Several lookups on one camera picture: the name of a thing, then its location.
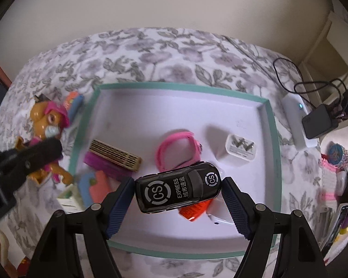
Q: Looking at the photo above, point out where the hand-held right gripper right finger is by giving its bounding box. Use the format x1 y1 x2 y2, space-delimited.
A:
222 177 332 278

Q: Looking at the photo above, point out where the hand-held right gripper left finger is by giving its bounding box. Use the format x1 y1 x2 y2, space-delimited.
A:
29 177 135 278

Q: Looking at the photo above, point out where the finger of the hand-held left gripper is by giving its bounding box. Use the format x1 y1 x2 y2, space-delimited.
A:
0 137 63 180

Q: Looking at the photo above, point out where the orange toy dog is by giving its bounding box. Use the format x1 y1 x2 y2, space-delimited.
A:
16 93 74 185

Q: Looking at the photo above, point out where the black toy car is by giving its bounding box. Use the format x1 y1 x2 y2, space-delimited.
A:
134 161 222 215

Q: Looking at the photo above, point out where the teal tray box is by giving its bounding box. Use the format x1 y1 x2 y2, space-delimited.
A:
67 82 282 259

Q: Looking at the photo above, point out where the light blue small box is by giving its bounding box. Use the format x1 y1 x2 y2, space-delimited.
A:
77 170 111 206

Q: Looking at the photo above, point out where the orange and white bottle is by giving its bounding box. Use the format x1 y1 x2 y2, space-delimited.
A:
178 198 235 227

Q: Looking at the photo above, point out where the cream plastic toy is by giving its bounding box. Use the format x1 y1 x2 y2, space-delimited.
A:
57 184 86 212

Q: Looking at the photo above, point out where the purple small item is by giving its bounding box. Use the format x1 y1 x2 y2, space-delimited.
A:
84 151 134 180

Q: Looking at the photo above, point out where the gold patterned lighter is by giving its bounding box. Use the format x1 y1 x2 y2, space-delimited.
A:
88 139 142 172

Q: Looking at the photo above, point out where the white charger plug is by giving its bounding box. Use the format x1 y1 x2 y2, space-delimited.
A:
225 133 263 167

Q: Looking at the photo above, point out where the red small item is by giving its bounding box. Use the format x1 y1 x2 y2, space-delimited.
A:
17 256 32 273

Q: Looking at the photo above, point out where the pink watch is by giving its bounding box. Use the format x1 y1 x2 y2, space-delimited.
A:
154 131 203 173

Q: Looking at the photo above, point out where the orange and blue case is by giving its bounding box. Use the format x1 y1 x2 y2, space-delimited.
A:
62 91 84 122

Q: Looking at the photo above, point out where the pink and white knit item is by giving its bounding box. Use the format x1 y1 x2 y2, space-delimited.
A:
320 153 348 203

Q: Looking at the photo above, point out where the white power strip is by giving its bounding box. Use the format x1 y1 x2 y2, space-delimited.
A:
281 94 319 150

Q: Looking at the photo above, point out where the dark flat device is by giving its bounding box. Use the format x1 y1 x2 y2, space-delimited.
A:
326 203 348 250

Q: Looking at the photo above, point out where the colourful round tin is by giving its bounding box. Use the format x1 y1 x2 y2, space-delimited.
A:
326 143 348 170

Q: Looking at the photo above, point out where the black power bank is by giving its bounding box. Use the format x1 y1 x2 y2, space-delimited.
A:
302 103 340 139

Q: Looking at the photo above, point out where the floral bedspread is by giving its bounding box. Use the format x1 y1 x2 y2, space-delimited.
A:
0 27 334 278

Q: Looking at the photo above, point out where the white shelf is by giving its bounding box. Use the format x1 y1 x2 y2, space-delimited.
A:
303 12 348 105

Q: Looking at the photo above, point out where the black cable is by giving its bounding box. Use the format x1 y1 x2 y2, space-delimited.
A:
273 57 348 113

